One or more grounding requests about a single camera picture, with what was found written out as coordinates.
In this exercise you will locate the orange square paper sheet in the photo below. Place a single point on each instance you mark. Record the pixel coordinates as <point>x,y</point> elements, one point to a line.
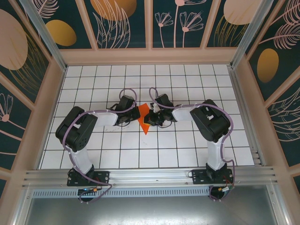
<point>143,110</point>

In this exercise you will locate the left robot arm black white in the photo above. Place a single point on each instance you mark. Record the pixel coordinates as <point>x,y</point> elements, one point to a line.
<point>77,131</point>

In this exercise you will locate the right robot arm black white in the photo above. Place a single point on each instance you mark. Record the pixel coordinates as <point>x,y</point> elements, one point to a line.
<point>211,122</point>

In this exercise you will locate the grey metal sheet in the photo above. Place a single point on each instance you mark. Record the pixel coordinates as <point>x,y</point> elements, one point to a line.
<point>150,211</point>

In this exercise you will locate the small electronics board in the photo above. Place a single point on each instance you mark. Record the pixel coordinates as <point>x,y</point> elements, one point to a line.
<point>90,190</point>
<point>225,189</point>

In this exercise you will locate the long aluminium mounting rail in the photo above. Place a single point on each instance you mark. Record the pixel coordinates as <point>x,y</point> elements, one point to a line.
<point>150,175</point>

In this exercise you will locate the wall panel with pink flowers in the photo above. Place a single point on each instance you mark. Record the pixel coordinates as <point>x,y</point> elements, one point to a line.
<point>168,35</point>

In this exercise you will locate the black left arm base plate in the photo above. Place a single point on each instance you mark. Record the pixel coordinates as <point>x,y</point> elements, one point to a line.
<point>103,177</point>

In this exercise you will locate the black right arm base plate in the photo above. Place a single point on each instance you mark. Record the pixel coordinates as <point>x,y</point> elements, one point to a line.
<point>199,177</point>

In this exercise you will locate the aluminium side rail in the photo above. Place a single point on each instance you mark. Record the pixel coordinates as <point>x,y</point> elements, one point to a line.
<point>240,93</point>

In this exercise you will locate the wall panel orange circle feather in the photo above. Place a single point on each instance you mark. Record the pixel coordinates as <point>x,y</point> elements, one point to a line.
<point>112,11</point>

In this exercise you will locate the wall panel with orange oval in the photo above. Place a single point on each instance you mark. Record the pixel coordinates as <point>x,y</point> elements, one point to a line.
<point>61,32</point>

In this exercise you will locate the wall panel orange oval feathers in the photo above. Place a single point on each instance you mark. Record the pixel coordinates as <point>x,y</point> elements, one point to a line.
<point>268,65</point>

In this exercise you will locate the aluminium corner post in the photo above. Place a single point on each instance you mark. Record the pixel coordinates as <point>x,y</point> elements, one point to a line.
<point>249,30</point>
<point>22,211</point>
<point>279,206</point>
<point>45,30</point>

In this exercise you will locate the wall panel pink circle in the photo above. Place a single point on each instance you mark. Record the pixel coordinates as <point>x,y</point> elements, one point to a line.
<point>236,11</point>

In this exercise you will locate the wall panel single pink flower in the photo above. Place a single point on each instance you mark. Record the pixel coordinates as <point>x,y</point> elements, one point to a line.
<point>11,131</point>

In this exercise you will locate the wall panel pink feather lines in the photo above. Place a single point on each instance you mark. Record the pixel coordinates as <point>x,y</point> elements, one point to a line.
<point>286,122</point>

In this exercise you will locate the wall panel large pink disc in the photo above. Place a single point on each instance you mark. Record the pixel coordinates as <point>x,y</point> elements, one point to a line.
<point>14,47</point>

